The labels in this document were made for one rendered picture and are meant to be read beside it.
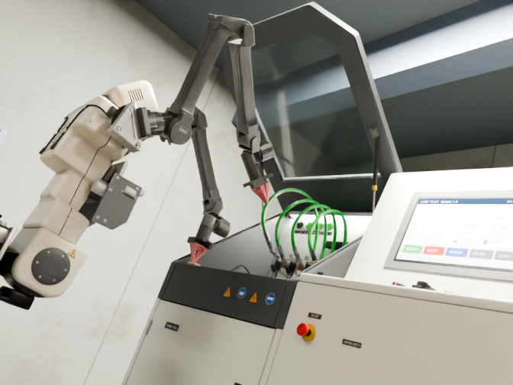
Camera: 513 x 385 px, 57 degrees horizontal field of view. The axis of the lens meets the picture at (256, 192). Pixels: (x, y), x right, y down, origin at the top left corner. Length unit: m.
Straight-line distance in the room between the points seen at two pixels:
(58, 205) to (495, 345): 1.17
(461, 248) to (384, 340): 0.46
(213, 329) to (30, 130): 2.15
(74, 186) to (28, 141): 1.95
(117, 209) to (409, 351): 0.91
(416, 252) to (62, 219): 1.12
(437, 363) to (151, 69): 3.16
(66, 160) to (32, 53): 2.14
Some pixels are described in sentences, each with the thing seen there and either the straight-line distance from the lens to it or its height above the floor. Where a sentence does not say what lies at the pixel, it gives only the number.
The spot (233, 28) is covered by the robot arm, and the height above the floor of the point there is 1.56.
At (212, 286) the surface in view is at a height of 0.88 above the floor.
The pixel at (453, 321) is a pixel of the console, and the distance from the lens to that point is 1.28.
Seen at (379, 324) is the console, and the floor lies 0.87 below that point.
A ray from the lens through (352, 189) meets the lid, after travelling 2.19.
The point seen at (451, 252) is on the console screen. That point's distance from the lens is 1.65.
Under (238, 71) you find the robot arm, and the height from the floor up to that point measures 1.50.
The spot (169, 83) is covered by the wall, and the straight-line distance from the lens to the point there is 3.94.
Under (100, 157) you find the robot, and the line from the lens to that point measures 1.54.
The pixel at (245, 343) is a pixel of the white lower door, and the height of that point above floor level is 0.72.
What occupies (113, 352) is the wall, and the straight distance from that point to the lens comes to 3.68.
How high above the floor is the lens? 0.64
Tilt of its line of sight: 20 degrees up
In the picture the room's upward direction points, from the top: 20 degrees clockwise
